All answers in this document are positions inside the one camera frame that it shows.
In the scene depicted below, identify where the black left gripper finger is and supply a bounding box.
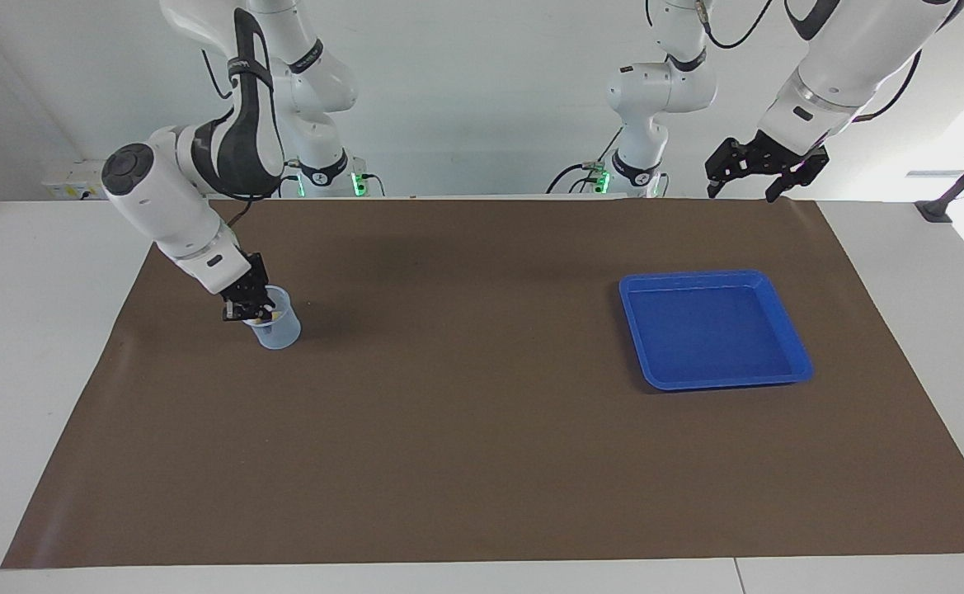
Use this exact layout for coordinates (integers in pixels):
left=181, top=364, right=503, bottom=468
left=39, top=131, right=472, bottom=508
left=766, top=145, right=831, bottom=203
left=704, top=136, right=751, bottom=199

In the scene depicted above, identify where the translucent plastic cup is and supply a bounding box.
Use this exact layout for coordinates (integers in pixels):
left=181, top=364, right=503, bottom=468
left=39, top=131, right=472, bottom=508
left=242, top=285, right=303, bottom=351

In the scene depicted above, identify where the brown table mat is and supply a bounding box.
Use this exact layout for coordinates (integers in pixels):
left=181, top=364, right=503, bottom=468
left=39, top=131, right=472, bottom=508
left=1, top=198, right=964, bottom=570

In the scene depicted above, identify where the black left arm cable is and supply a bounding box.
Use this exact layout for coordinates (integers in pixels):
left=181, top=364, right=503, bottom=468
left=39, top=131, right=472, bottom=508
left=853, top=49, right=924, bottom=123

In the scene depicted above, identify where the black clamp with pole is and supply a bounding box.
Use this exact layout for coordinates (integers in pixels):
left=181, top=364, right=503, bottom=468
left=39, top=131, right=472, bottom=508
left=915, top=132, right=964, bottom=224

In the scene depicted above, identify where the black base cable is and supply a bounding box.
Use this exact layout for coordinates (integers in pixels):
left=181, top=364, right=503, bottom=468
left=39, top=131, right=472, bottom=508
left=267, top=159, right=301, bottom=199
left=546, top=125, right=624, bottom=195

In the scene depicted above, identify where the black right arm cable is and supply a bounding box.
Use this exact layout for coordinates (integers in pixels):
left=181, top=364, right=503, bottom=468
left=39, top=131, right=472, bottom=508
left=201, top=49, right=301, bottom=229

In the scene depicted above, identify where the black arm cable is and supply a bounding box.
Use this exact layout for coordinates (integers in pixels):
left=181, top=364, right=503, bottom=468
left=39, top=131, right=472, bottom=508
left=853, top=49, right=924, bottom=123
left=201, top=49, right=301, bottom=229

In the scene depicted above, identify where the blue plastic tray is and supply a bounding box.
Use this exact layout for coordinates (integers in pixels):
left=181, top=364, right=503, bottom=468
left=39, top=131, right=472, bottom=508
left=618, top=270, right=815, bottom=391

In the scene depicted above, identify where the white power strip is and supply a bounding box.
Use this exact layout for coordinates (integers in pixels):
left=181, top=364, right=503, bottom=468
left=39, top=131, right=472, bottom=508
left=43, top=161, right=117, bottom=200

